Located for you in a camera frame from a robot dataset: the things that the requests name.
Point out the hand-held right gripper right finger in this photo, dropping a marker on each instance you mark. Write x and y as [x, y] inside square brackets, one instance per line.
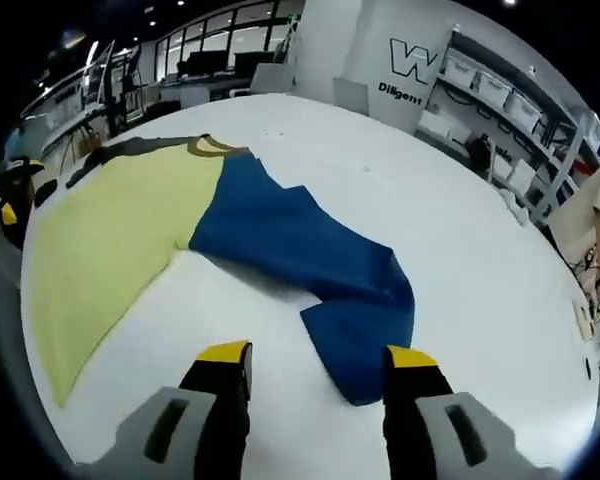
[415, 430]

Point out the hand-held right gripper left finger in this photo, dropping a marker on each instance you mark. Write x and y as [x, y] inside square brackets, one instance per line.
[220, 425]

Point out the yellow blue grey garment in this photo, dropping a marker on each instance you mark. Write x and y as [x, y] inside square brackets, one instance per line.
[130, 215]

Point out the white cloth heap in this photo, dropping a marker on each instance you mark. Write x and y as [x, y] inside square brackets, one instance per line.
[515, 205]

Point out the black bag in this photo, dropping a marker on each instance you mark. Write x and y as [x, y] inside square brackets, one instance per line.
[481, 151]

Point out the grey metal shelving unit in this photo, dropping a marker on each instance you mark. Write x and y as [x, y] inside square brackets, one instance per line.
[555, 145]

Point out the white storage bin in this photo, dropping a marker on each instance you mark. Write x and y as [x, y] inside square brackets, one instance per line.
[524, 110]
[461, 70]
[495, 90]

